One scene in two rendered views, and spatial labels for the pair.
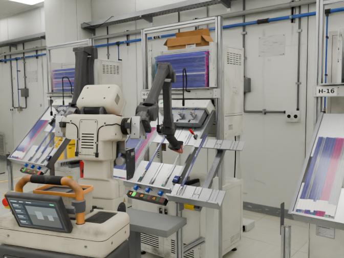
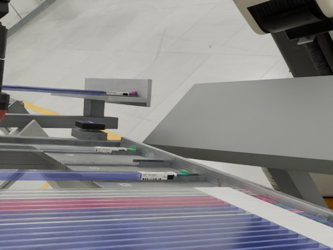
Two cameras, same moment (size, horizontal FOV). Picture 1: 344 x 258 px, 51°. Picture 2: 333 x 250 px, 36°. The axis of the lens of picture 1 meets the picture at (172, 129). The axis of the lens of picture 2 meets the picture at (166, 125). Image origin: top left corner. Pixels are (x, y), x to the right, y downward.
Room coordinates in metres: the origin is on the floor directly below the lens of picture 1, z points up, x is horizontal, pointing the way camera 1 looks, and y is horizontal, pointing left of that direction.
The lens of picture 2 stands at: (3.05, 0.61, 1.16)
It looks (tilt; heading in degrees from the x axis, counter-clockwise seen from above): 25 degrees down; 212
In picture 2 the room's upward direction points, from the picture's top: 35 degrees counter-clockwise
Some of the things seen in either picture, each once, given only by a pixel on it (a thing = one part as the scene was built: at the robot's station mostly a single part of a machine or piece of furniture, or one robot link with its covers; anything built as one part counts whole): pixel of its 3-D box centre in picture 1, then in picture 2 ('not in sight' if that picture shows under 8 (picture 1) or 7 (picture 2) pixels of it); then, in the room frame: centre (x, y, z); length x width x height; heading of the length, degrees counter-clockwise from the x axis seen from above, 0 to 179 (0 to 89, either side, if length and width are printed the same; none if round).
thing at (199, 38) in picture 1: (194, 39); not in sight; (3.14, -0.20, 1.82); 0.68 x 0.30 x 0.20; 51
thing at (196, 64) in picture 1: (184, 70); not in sight; (2.84, -0.10, 1.52); 0.51 x 0.13 x 0.27; 51
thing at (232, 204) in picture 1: (188, 216); not in sight; (2.97, -0.13, 0.31); 0.70 x 0.65 x 0.62; 51
